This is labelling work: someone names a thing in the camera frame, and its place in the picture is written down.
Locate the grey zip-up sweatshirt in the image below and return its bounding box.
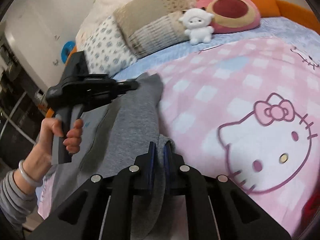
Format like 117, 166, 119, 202
50, 73, 172, 239

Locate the grey sleeved left forearm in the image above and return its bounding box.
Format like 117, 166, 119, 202
1, 159, 45, 238

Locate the person's left hand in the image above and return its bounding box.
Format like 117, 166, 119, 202
23, 118, 83, 174

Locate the white floral pillow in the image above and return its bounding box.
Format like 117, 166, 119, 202
78, 15, 137, 77

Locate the red folded garment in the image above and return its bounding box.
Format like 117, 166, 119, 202
301, 189, 320, 229

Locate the beige patchwork pillow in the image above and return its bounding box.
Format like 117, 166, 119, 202
113, 0, 196, 59

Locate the pink Hello Kitty blanket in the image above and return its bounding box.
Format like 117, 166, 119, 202
38, 38, 319, 238

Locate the white sheep plush toy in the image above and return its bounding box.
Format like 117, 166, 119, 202
178, 8, 214, 46

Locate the pink bear plush pillow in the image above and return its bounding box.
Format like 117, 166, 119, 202
196, 0, 261, 34

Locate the light blue quilted bedspread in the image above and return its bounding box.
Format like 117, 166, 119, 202
113, 17, 319, 81

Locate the blue ring cushion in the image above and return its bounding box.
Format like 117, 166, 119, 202
61, 41, 75, 63

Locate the jade bangle bracelet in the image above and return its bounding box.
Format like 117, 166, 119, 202
18, 159, 43, 188

